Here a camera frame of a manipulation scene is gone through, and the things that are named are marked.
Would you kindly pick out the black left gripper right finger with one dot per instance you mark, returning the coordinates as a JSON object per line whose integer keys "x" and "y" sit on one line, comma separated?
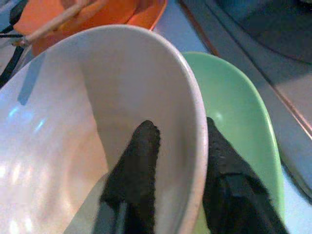
{"x": 231, "y": 195}

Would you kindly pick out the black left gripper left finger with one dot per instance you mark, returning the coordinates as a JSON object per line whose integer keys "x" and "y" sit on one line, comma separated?
{"x": 139, "y": 175}

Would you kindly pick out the white bowl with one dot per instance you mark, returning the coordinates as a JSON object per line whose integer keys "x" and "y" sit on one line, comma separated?
{"x": 122, "y": 85}

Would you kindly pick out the green plate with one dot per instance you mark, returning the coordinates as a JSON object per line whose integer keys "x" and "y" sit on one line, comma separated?
{"x": 239, "y": 109}

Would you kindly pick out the orange plate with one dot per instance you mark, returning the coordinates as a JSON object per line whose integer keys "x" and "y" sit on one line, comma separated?
{"x": 151, "y": 14}

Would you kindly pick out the orange bowl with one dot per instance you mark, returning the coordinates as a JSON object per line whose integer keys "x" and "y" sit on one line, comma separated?
{"x": 97, "y": 17}

